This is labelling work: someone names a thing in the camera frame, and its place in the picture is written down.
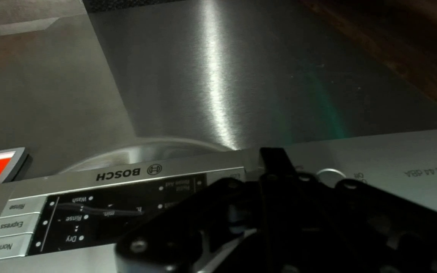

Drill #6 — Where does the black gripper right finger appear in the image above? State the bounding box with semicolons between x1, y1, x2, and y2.
260;148;437;273

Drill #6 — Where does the round silver power button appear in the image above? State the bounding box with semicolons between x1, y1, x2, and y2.
316;169;347;184

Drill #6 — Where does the stainless steel Bosch dishwasher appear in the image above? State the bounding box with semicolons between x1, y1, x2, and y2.
0;0;437;273

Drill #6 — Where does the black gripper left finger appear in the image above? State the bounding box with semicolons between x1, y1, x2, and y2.
114;178;260;273

